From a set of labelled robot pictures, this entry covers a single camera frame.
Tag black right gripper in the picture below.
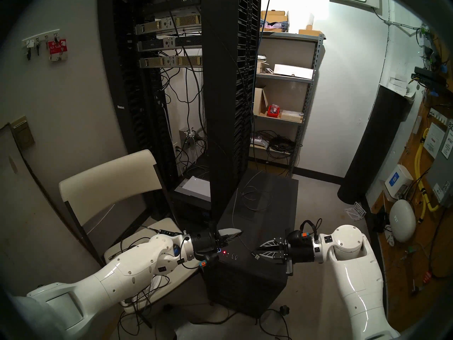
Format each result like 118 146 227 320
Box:
258 231 315 275

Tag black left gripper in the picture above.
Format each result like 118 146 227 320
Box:
191 228 243 262

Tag grey braided USB cable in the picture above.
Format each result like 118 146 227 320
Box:
232 171 273 261

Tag black workstation tower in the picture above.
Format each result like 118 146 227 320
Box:
202 169 299 318

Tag black UPS with white lid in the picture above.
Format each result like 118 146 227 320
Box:
173 176 213 230

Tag white oval router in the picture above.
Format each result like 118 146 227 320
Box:
389 199 417 242

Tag beige folding chair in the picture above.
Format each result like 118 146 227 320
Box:
58 149 199 325

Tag flat tan box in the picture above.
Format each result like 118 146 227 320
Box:
280 110 304 123

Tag open cardboard box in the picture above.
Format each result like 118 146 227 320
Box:
253 87 270 117

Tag white box with blue label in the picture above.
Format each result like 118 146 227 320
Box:
384 164 414 201

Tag black server rack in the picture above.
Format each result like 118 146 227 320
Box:
97 0 262 230

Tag grey metal shelf unit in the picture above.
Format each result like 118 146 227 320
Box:
250 31 326 177

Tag flat white box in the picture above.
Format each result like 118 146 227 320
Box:
273 64 314 80

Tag gold mesh rack server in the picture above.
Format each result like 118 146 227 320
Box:
134 15 202 35
139 55 204 69

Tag grey utility box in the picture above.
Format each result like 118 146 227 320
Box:
425 120 453 207

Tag white printed paper label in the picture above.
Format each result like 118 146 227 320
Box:
424 123 446 159

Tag dark mesh Dell server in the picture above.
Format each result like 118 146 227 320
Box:
136 35 203 52

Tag large pale cardboard sheet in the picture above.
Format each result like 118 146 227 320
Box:
0 123 103 294

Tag small white boxes stack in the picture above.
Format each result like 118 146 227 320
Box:
389 77 416 95

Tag white patch panel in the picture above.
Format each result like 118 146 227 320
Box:
428 107 452 125

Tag pink plastic bag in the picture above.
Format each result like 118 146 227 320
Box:
260 21 289 32

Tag brown cardboard box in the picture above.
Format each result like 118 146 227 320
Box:
261 11 289 23

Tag black network device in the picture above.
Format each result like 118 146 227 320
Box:
411 67 450 88

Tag red white key tag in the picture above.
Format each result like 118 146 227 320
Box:
48 39 68 62

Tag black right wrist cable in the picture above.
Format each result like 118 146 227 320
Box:
300 219 322 242

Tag black power cable with plug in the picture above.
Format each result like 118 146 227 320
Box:
258 305 292 340

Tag grey cable pile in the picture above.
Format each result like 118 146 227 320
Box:
119 237 170 308

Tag small white wire rack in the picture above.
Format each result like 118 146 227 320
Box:
345 201 367 222

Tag black cable bundle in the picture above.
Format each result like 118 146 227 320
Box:
265 135 298 159

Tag thin white cable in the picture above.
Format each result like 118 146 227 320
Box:
87 203 115 235

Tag tangle of black rack cables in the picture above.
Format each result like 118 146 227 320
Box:
152 68 209 180

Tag thick yellow cable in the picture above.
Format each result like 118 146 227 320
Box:
415 127 439 223

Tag beige wall control plate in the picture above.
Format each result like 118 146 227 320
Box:
10 116 35 149

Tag grey wall conduit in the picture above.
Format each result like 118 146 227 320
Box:
373 8 423 29

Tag white key hook rail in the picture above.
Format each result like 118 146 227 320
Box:
22 33 59 60

